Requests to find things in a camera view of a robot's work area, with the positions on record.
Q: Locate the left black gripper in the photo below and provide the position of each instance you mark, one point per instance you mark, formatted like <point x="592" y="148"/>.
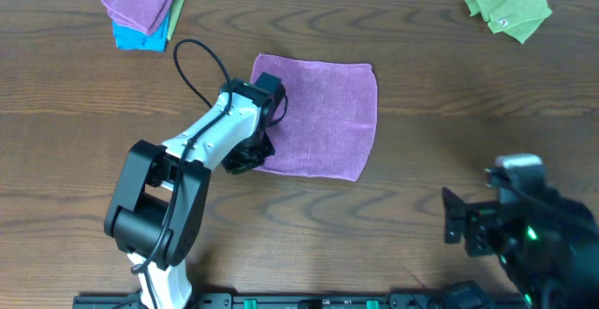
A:
<point x="250" y="157"/>

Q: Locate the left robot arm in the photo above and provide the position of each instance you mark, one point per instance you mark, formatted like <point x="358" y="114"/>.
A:
<point x="157" y="206"/>

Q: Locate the crumpled green cloth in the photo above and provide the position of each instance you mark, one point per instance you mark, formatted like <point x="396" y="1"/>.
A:
<point x="518" y="19"/>

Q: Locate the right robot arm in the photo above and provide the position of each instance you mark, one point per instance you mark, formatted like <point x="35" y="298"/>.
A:
<point x="563" y="278"/>

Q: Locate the folded green cloth in stack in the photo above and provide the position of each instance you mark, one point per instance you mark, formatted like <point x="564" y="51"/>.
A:
<point x="175" y="12"/>

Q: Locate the purple microfiber cloth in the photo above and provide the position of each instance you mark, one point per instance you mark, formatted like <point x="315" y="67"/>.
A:
<point x="329" y="122"/>

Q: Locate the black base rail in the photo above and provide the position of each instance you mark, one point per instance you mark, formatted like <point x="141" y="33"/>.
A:
<point x="390" y="301"/>

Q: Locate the folded blue cloth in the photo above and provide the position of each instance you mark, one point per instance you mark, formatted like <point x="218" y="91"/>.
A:
<point x="128" y="39"/>

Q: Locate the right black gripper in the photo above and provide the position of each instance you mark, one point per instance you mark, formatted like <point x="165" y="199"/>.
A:
<point x="473" y="222"/>

